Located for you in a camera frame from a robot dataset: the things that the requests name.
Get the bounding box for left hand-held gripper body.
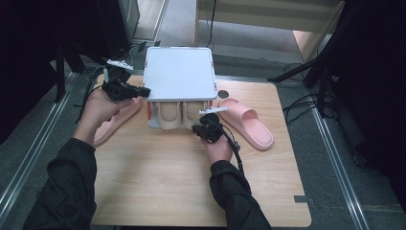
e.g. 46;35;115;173
101;58;142;102

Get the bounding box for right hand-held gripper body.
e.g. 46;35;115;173
197;106;229;144

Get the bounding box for beige slipper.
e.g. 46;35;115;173
181;100;207;129
154;101;184;130

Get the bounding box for white shoe rack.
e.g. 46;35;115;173
142;46;219;130

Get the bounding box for pink slipper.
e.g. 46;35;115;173
217;97;275;151
93;97;144;147

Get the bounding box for person's right hand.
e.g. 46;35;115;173
200;133;235;166

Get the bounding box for person's left hand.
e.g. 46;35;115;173
74;89;136;147

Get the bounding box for black metal stand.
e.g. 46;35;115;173
267;32;352;119
54;41;85;104

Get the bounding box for dark cabinet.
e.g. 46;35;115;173
95;0;142;60

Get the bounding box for black curtain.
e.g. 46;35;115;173
0;0;128;145
319;0;406;193

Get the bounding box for grey tape strip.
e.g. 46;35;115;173
293;195;316;206

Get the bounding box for light wooden cabinet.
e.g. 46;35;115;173
194;0;348;63

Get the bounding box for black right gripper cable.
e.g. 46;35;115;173
219;122;246;176

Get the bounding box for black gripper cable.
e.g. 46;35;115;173
219;122;246;176
74;65;111;125

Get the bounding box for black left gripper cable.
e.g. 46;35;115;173
74;65;111;125

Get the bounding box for black floor cables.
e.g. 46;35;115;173
282;61;322;126

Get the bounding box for black hanging cable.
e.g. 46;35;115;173
205;0;218;49

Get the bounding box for metal floor rail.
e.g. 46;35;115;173
309;104;372;230
0;71;76;221

